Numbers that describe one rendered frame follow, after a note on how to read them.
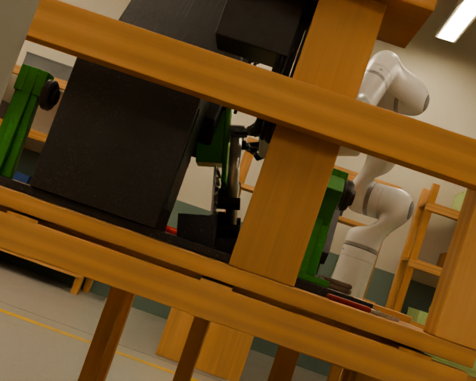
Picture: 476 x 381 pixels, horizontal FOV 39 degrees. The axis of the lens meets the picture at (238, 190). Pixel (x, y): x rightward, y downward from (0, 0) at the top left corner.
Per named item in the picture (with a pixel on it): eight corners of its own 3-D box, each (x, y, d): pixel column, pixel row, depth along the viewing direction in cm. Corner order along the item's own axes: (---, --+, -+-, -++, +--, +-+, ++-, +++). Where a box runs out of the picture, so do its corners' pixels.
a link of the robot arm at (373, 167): (382, 227, 228) (338, 214, 235) (394, 211, 236) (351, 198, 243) (401, 90, 201) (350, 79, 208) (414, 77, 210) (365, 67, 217)
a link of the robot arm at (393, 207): (347, 247, 237) (369, 184, 240) (398, 264, 229) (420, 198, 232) (339, 241, 226) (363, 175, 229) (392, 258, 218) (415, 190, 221)
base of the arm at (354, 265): (316, 292, 238) (334, 243, 240) (369, 311, 234) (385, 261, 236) (313, 290, 220) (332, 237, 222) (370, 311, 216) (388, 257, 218)
